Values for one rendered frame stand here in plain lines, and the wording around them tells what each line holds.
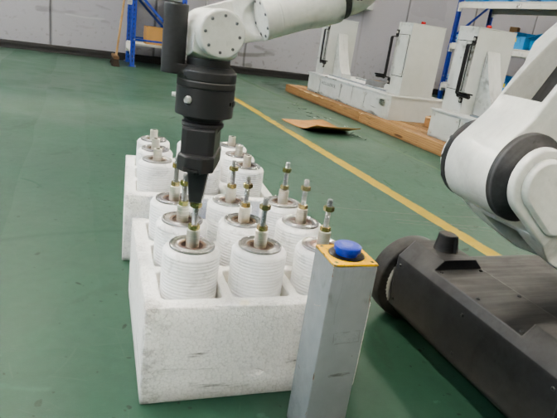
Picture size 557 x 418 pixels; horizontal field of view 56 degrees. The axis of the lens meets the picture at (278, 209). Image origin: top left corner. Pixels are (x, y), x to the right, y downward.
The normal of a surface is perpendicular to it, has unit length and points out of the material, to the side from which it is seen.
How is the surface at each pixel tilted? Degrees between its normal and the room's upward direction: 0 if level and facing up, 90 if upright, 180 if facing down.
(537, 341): 45
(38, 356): 0
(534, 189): 90
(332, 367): 90
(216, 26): 90
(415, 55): 90
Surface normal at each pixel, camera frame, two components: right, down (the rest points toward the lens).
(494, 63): 0.37, -0.04
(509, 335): -0.58, -0.66
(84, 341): 0.14, -0.94
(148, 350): 0.30, 0.34
